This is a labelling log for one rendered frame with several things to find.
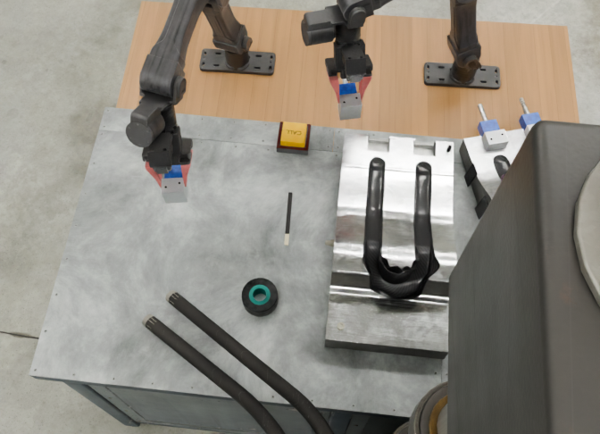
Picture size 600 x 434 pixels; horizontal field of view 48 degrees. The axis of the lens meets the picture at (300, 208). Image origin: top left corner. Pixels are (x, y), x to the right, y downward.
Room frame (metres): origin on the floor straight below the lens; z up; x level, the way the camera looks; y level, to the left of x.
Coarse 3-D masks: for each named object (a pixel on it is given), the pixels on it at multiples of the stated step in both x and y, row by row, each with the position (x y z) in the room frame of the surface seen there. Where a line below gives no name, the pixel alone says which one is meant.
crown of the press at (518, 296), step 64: (576, 128) 0.17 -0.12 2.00; (512, 192) 0.15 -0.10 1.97; (576, 192) 0.13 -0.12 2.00; (512, 256) 0.12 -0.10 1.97; (576, 256) 0.11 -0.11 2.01; (448, 320) 0.14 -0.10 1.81; (512, 320) 0.09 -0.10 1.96; (576, 320) 0.08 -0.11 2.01; (448, 384) 0.09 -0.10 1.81; (512, 384) 0.06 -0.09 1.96; (576, 384) 0.05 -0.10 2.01
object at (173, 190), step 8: (176, 168) 0.76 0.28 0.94; (168, 176) 0.74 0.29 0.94; (176, 176) 0.74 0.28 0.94; (168, 184) 0.71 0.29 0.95; (176, 184) 0.71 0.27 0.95; (168, 192) 0.69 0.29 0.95; (176, 192) 0.69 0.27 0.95; (184, 192) 0.70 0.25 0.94; (168, 200) 0.69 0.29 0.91; (176, 200) 0.69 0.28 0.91; (184, 200) 0.70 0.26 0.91
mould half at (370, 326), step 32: (352, 160) 0.81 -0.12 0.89; (384, 160) 0.81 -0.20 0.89; (416, 160) 0.81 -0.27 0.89; (448, 160) 0.81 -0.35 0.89; (352, 192) 0.73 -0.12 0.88; (384, 192) 0.73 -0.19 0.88; (448, 192) 0.73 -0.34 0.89; (352, 224) 0.64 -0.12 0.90; (384, 224) 0.64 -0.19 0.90; (448, 224) 0.64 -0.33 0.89; (352, 256) 0.55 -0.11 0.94; (384, 256) 0.55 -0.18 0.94; (448, 256) 0.55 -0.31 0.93; (352, 288) 0.50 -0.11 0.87; (448, 288) 0.49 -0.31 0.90; (352, 320) 0.43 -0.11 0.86; (384, 320) 0.43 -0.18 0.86; (416, 320) 0.43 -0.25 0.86; (384, 352) 0.38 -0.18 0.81; (416, 352) 0.37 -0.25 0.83
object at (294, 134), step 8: (288, 128) 0.93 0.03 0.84; (296, 128) 0.93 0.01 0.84; (304, 128) 0.93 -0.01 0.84; (288, 136) 0.91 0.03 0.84; (296, 136) 0.91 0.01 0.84; (304, 136) 0.91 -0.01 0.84; (280, 144) 0.90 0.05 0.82; (288, 144) 0.89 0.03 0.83; (296, 144) 0.89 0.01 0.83; (304, 144) 0.90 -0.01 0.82
